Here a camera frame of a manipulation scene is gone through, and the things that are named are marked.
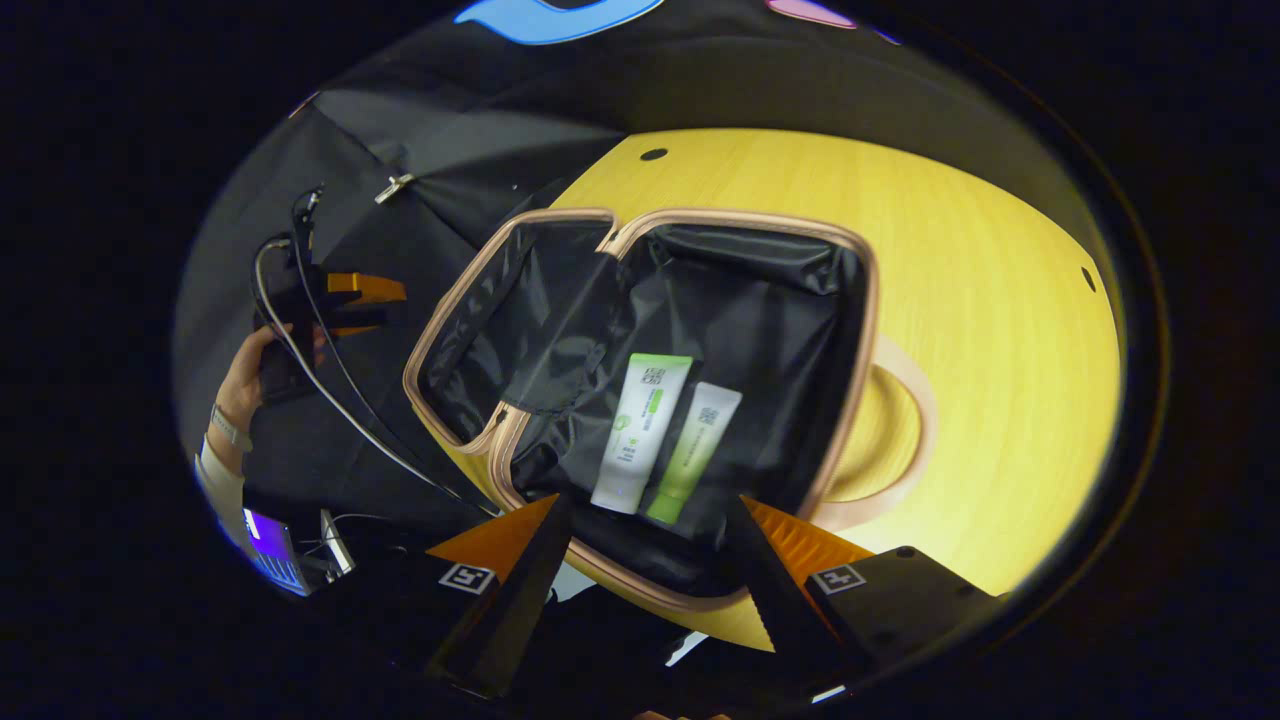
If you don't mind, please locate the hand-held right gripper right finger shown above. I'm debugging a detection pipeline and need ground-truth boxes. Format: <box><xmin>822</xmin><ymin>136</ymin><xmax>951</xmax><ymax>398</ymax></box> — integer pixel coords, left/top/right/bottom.
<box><xmin>722</xmin><ymin>494</ymin><xmax>1003</xmax><ymax>696</ymax></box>

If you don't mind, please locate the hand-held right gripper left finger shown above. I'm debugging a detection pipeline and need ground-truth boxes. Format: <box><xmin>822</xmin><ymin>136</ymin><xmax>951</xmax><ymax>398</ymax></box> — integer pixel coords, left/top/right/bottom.
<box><xmin>330</xmin><ymin>493</ymin><xmax>577</xmax><ymax>701</ymax></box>

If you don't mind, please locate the white tube with green label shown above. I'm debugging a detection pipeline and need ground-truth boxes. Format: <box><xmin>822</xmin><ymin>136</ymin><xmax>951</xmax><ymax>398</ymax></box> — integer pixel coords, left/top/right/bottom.
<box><xmin>590</xmin><ymin>353</ymin><xmax>695</xmax><ymax>515</ymax></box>

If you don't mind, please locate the white wristwatch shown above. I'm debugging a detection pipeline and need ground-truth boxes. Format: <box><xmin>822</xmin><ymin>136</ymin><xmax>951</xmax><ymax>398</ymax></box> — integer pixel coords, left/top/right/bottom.
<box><xmin>208</xmin><ymin>402</ymin><xmax>254</xmax><ymax>454</ymax></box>

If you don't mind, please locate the black backdrop cloth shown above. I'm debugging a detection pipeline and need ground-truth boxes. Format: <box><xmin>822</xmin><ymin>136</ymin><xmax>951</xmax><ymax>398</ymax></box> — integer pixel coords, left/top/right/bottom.
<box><xmin>170</xmin><ymin>0</ymin><xmax>1001</xmax><ymax>541</ymax></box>

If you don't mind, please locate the laptop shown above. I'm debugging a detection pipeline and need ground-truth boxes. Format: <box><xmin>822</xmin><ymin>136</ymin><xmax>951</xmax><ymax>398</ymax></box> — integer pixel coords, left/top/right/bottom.
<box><xmin>240</xmin><ymin>507</ymin><xmax>313</xmax><ymax>599</ymax></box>

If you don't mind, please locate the black cable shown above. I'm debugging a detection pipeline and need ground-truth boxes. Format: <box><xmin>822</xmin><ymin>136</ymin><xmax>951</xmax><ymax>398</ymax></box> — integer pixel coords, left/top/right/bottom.
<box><xmin>290</xmin><ymin>186</ymin><xmax>503</xmax><ymax>519</ymax></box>

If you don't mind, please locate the grey cable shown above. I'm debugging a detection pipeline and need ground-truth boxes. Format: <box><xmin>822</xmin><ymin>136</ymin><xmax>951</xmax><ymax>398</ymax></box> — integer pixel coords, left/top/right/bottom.
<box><xmin>252</xmin><ymin>238</ymin><xmax>496</xmax><ymax>516</ymax></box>

